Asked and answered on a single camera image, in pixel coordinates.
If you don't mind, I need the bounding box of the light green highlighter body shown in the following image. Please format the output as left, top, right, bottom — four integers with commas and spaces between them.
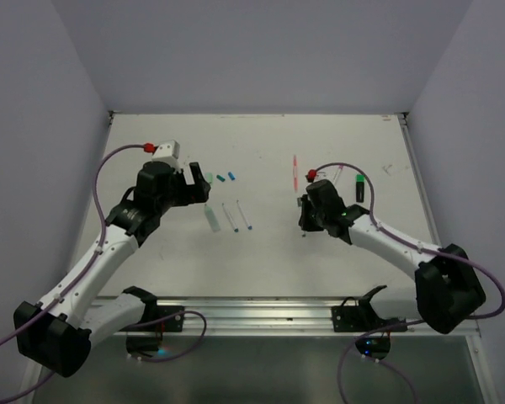
204, 205, 221, 232

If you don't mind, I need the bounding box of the teal capped white marker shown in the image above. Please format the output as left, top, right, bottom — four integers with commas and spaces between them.
221, 203, 239, 233

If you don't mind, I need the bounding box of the blue capped white marker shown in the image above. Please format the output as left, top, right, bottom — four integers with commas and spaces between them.
236, 199, 253, 231

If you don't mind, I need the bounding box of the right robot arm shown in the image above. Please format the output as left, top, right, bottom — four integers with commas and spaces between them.
299, 179, 486, 334

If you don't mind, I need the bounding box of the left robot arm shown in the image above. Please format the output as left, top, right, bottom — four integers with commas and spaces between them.
13, 162, 210, 378

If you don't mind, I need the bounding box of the pink pen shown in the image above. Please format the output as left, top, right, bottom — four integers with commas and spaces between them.
292, 155, 299, 193

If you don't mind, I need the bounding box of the black green highlighter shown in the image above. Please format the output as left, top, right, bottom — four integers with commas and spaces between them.
355, 174, 365, 203

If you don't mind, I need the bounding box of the purple capped marker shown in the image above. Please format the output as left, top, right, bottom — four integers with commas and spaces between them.
332, 165, 343, 185

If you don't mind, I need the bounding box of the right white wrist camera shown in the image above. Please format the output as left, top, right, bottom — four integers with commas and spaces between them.
306, 169, 326, 183

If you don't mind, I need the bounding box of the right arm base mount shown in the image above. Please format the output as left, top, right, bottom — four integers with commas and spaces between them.
331, 285, 407, 360

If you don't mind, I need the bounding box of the aluminium rail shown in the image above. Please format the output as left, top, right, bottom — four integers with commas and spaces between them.
83, 296, 481, 338

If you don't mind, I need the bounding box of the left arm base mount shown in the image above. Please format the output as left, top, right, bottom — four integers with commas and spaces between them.
120, 305, 185, 358

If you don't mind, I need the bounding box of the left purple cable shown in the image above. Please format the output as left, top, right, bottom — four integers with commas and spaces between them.
0, 142, 210, 404

